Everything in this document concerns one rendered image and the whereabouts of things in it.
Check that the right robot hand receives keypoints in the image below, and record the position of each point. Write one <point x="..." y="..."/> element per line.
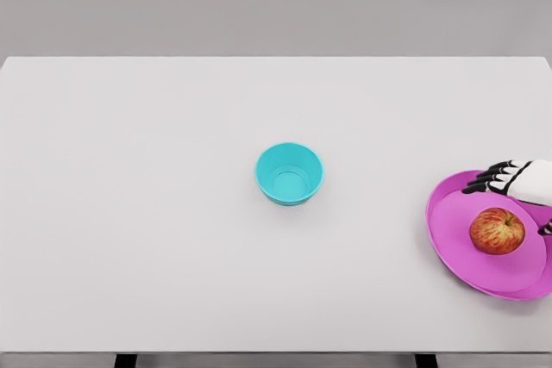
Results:
<point x="531" y="182"/>

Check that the red apple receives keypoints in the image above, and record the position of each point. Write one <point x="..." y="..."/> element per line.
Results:
<point x="497" y="231"/>

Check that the pink plate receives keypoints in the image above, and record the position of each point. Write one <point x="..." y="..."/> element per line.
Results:
<point x="461" y="251"/>

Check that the blue bowl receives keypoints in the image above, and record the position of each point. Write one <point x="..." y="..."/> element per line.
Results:
<point x="288" y="173"/>

